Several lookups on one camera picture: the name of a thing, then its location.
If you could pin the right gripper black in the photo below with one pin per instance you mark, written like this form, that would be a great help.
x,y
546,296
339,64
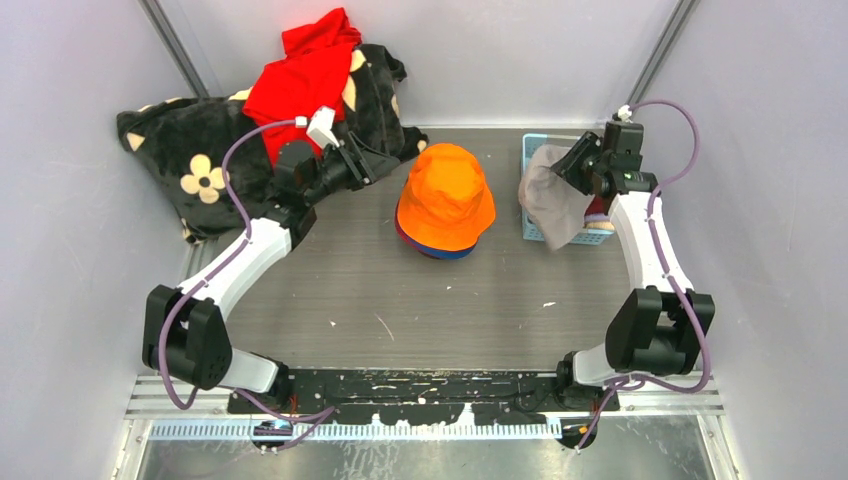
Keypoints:
x,y
568,167

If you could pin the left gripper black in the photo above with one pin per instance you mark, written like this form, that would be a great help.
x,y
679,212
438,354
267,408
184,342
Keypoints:
x,y
362,163

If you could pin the grey bucket hat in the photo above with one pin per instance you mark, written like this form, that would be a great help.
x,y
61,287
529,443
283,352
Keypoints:
x,y
555,207

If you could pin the light blue plastic basket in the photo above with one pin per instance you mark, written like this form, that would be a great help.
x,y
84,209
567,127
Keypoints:
x,y
529,145

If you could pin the orange hat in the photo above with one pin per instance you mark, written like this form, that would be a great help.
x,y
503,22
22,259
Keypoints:
x,y
446,203

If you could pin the red bucket hat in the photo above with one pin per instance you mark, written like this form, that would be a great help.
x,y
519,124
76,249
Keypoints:
x,y
408,241

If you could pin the blue bucket hat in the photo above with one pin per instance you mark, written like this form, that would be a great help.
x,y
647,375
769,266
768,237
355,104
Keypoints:
x,y
441,254

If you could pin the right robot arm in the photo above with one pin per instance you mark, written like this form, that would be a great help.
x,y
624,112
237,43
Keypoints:
x,y
660,328

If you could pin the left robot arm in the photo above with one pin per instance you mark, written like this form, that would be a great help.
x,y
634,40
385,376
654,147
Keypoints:
x,y
185,334

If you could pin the dark red hat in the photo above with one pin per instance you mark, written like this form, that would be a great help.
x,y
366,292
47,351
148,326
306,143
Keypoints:
x,y
595,212

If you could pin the red cloth on blanket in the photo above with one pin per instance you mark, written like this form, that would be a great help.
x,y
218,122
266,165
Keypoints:
x,y
312,74

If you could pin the black floral plush blanket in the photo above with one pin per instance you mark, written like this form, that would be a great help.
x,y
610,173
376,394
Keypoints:
x,y
201,153

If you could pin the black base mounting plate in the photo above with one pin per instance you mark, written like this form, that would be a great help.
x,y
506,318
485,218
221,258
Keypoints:
x,y
425,397

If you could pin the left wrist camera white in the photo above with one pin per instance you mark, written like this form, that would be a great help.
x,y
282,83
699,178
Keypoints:
x,y
319,128

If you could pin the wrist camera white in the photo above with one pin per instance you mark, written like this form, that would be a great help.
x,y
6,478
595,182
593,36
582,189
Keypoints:
x,y
624,114
319,128

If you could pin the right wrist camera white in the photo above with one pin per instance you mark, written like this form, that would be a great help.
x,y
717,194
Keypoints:
x,y
624,114

